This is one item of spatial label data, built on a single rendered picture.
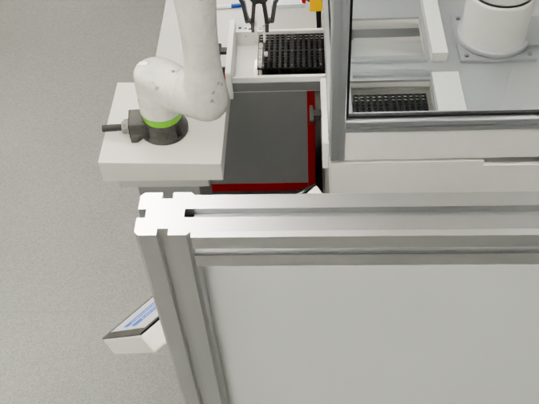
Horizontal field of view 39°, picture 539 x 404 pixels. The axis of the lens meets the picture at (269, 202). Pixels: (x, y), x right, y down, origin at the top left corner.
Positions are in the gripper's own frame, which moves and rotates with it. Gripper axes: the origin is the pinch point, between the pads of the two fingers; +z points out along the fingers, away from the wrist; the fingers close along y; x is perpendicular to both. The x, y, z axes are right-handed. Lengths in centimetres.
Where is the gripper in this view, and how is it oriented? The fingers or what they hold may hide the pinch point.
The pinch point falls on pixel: (260, 31)
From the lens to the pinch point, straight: 253.7
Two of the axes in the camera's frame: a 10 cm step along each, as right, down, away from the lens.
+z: 0.2, 6.6, 7.5
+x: -0.2, 7.5, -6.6
